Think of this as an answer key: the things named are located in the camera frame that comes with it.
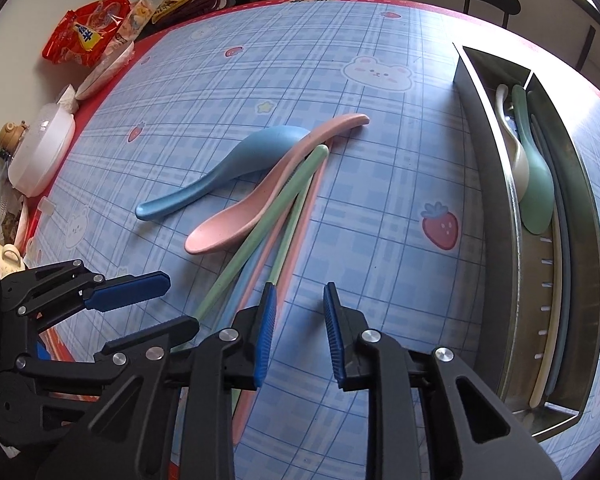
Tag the beige shallow bowl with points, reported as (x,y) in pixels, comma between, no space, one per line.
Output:
(105,72)

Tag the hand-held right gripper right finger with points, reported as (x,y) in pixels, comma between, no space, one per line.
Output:
(334,335)

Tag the green chopstick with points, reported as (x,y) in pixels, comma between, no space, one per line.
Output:
(292,225)
(240,260)

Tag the stainless steel utensil tray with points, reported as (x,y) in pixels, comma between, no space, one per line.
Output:
(580,210)

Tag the blue spoon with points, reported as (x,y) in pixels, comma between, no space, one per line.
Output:
(260,152)

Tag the blue plaid table mat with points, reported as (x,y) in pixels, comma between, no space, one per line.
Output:
(380,185)

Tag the pink spoon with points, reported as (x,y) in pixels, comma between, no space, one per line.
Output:
(220,232)

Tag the red snack bag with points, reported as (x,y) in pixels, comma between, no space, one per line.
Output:
(87,25)

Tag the beige spoon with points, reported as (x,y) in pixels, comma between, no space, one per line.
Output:
(517,160)

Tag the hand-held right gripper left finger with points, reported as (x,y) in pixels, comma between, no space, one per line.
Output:
(265,330)

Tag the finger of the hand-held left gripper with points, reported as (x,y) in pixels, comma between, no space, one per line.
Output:
(125,290)
(145,337)

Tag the white lidded bowl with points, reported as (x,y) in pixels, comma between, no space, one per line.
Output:
(42,150)

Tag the pink chopstick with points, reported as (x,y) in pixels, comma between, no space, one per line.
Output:
(311,210)
(267,255)

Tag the green spoon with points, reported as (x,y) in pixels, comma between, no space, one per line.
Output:
(535,195)

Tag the small brown teapot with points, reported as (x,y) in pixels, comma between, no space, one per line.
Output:
(10,135)

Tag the blue chopstick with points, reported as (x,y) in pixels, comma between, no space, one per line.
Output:
(240,295)

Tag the clear snack packet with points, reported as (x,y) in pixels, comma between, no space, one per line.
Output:
(137,17)

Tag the dark metal rack frame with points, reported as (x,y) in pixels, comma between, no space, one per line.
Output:
(586,47)

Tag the small beige cup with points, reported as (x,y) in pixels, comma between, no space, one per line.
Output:
(7,257)

